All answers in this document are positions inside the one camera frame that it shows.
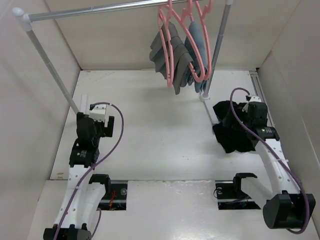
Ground pink hanger with blue shirt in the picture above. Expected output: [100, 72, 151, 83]
[193, 0, 213, 81]

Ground black t shirt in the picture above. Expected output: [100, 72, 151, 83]
[212, 100, 255, 154]

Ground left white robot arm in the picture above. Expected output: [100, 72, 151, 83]
[43, 112, 115, 240]

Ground grey t shirt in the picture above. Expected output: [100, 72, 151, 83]
[149, 21, 194, 96]

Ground aluminium rail on table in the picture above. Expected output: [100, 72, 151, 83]
[249, 70, 274, 126]

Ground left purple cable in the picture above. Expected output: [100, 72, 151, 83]
[53, 101, 125, 240]

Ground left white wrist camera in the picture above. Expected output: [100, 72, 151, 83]
[89, 104, 107, 123]

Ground metal clothes rack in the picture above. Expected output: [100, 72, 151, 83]
[11, 0, 235, 125]

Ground pink hanger with grey shirt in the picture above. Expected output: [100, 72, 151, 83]
[172, 0, 206, 83]

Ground blue t shirt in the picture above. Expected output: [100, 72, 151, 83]
[184, 21, 208, 93]

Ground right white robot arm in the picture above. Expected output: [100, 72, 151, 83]
[222, 101, 316, 235]

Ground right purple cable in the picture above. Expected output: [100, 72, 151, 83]
[230, 87, 309, 235]

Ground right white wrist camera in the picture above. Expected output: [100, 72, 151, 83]
[242, 94, 262, 113]

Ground purple cable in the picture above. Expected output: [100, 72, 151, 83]
[53, 101, 125, 240]
[230, 87, 309, 235]

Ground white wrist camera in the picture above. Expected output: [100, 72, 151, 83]
[242, 94, 262, 113]
[89, 104, 107, 123]

